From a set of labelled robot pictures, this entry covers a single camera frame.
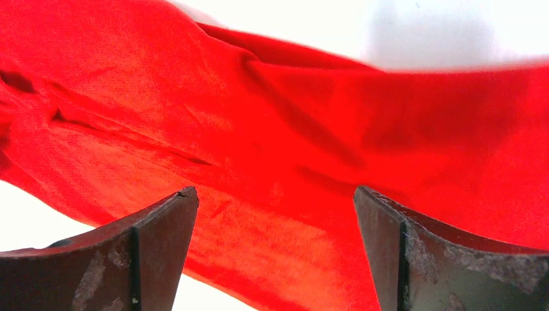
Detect red t shirt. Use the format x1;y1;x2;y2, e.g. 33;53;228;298
1;1;548;310

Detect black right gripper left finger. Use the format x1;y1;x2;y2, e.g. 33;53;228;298
1;187;199;310

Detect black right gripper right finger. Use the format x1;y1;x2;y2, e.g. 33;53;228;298
353;186;548;310

